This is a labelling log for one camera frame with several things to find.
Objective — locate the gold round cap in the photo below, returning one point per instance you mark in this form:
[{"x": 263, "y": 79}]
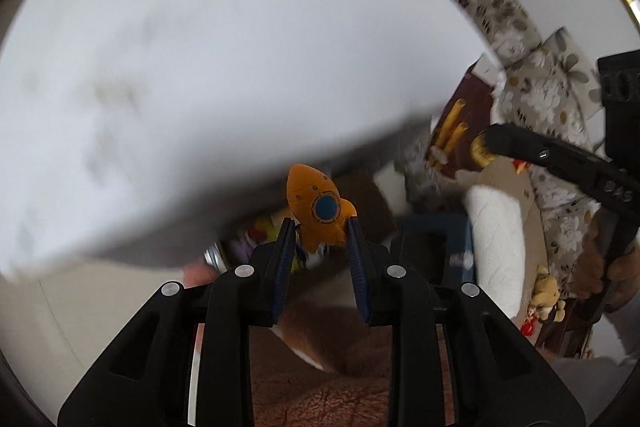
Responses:
[{"x": 481, "y": 149}]

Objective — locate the white paper towel roll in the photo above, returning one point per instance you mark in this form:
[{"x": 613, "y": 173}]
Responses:
[{"x": 497, "y": 247}]

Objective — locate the metal can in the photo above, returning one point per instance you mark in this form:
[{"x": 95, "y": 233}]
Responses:
[{"x": 216, "y": 257}]

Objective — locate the small teddy bear toy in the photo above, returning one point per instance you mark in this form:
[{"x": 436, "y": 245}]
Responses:
[{"x": 546, "y": 292}]

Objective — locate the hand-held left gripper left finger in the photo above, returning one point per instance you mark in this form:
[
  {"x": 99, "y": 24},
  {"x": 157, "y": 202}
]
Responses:
[{"x": 282, "y": 267}]

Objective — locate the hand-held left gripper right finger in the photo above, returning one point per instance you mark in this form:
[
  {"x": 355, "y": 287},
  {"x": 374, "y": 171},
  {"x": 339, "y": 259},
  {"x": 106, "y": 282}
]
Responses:
[{"x": 357, "y": 267}]

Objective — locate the person's right hand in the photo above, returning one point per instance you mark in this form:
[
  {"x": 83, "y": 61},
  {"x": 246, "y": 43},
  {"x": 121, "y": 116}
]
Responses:
[{"x": 615, "y": 269}]

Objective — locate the orange rocket toy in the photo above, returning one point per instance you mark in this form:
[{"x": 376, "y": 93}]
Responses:
[{"x": 320, "y": 207}]

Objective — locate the pink fluffy pants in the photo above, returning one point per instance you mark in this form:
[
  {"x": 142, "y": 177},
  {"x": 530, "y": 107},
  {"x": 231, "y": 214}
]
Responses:
[{"x": 320, "y": 382}]

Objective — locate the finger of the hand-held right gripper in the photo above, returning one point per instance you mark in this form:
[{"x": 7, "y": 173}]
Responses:
[{"x": 555, "y": 159}]

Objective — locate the brown snack box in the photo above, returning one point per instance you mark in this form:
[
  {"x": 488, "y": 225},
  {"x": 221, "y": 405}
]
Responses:
[{"x": 457, "y": 132}]

